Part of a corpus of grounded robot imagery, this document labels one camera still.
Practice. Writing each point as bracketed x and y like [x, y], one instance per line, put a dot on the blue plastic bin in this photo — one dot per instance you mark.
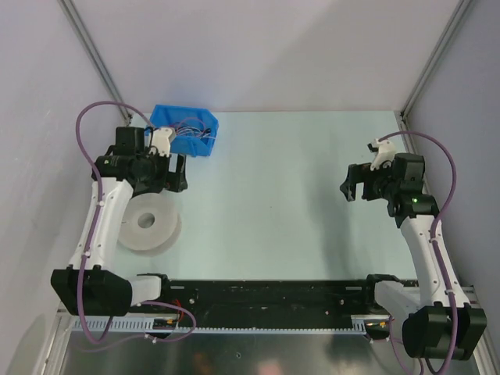
[195, 128]

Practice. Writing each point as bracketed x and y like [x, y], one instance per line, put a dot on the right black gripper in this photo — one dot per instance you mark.
[362, 173]

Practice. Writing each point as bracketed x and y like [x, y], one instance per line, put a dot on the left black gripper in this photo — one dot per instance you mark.
[174, 181]

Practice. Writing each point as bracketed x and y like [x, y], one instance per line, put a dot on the grey slotted cable duct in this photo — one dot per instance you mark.
[152, 325]

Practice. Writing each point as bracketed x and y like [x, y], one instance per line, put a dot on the light grey cable spool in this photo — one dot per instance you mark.
[150, 225]

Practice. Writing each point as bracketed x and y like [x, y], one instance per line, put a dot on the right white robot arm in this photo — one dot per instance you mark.
[438, 320]

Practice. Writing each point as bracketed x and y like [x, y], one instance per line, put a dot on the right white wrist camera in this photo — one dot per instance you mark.
[383, 150]

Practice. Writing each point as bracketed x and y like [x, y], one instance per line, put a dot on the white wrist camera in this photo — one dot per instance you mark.
[383, 150]
[160, 141]

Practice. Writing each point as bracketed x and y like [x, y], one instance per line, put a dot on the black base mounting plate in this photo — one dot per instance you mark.
[270, 304]

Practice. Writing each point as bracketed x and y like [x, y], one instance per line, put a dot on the aluminium frame rail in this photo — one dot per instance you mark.
[412, 288]

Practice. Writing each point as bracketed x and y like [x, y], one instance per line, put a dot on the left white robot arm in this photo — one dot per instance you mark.
[137, 164]

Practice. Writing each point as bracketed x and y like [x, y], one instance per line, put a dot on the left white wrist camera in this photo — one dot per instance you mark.
[160, 141]

